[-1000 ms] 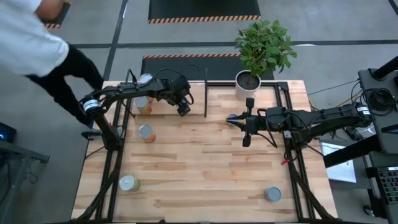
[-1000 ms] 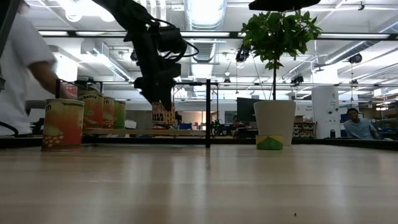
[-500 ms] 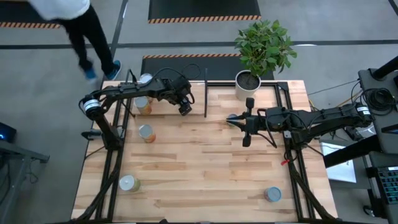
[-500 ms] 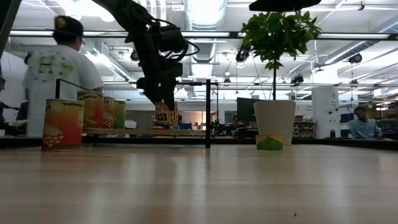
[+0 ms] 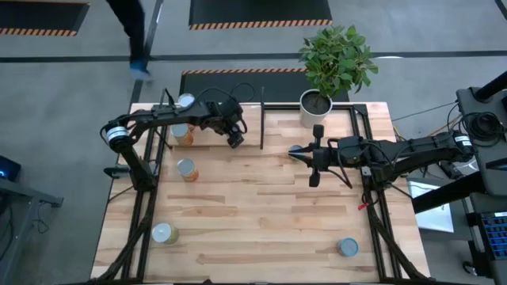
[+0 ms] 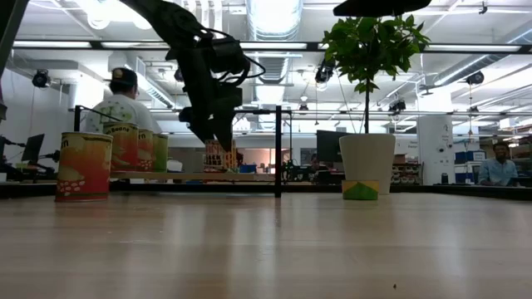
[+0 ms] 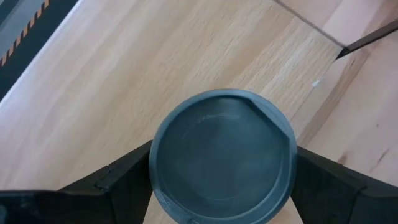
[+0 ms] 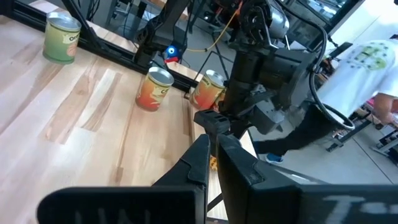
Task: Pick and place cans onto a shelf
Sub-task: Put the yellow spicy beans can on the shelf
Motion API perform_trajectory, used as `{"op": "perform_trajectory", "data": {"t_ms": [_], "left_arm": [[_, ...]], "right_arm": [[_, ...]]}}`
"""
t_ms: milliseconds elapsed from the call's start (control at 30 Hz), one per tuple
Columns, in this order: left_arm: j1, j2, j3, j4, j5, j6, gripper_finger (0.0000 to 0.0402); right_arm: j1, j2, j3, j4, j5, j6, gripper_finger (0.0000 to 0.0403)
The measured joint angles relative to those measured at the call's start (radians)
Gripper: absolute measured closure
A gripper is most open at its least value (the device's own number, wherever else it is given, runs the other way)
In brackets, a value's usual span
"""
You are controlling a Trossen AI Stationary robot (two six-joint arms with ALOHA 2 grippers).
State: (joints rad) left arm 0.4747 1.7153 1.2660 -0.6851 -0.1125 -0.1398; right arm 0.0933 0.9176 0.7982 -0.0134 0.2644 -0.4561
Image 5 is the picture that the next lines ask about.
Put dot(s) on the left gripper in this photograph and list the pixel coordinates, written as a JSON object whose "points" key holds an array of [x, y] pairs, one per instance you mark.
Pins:
{"points": [[233, 126]]}

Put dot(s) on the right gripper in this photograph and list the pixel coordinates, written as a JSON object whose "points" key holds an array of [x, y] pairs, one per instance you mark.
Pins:
{"points": [[325, 158]]}

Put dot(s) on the small green yellow can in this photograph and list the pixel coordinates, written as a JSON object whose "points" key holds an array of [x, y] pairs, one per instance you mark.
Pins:
{"points": [[293, 150]]}

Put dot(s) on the orange beans label can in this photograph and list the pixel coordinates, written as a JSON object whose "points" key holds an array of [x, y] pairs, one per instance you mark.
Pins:
{"points": [[181, 132]]}

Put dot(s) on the tall yellow green can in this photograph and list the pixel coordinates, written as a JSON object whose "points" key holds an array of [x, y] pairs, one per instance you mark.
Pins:
{"points": [[185, 99]]}

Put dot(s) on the orange can silver lid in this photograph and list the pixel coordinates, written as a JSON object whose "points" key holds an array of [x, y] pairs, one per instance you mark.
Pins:
{"points": [[186, 168]]}

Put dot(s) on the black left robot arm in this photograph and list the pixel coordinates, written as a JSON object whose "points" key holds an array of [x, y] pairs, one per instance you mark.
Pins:
{"points": [[166, 115]]}

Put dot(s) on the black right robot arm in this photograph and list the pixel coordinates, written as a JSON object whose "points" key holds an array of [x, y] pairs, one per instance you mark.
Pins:
{"points": [[416, 152]]}

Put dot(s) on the white plant pot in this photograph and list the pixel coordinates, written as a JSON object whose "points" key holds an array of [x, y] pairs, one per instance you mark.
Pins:
{"points": [[311, 118]]}

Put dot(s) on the black mat orange stripes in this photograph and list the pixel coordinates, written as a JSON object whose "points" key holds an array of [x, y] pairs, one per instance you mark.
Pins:
{"points": [[285, 87], [39, 16], [257, 12]]}

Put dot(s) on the red tag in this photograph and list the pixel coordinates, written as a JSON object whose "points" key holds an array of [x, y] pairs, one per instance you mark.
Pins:
{"points": [[363, 206]]}

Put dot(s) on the green leafy plant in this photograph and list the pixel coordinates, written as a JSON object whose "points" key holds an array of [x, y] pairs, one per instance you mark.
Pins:
{"points": [[336, 59]]}

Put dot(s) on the spicy black beans can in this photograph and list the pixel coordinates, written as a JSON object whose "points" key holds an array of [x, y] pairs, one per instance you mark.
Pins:
{"points": [[162, 232]]}

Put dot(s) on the white paper sheet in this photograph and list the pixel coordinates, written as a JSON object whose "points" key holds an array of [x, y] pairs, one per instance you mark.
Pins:
{"points": [[435, 217]]}

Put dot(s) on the person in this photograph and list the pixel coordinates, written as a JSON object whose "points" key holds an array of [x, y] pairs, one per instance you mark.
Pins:
{"points": [[130, 23]]}

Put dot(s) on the black beam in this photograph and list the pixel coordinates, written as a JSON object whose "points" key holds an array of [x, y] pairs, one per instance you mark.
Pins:
{"points": [[447, 194]]}

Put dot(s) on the grey equipment cart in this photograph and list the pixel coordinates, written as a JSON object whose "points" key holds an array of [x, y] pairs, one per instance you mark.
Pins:
{"points": [[489, 166]]}

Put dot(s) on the blue keyboard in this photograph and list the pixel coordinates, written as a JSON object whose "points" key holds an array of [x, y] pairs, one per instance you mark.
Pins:
{"points": [[497, 235]]}

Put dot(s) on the grey metal desk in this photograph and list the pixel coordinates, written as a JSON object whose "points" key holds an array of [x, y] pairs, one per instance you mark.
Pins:
{"points": [[27, 196]]}

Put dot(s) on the black box blue light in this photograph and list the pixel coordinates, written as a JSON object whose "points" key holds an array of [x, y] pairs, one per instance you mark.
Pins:
{"points": [[8, 168]]}

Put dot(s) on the black aluminium table frame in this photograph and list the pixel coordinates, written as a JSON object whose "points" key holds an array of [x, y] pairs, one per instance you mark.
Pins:
{"points": [[277, 107]]}

